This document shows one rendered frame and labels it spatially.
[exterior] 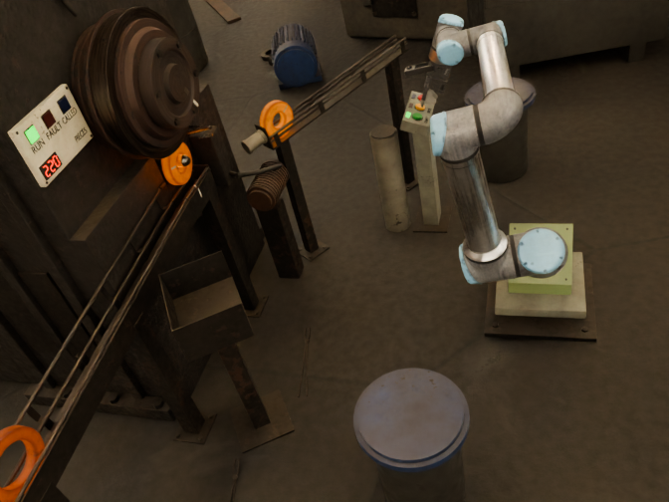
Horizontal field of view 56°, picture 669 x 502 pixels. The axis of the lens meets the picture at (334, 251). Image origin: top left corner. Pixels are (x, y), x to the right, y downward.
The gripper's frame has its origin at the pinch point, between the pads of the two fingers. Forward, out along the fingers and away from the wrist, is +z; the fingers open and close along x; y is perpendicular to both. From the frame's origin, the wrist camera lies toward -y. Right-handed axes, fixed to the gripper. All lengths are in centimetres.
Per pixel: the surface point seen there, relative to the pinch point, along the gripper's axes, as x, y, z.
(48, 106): -92, -100, -24
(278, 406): -104, -20, 76
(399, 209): -2, 4, 55
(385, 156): -2.7, -8.2, 27.7
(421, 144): 2.3, 5.0, 20.4
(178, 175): -65, -74, 13
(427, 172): 2.2, 11.1, 33.6
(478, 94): 47, 24, 16
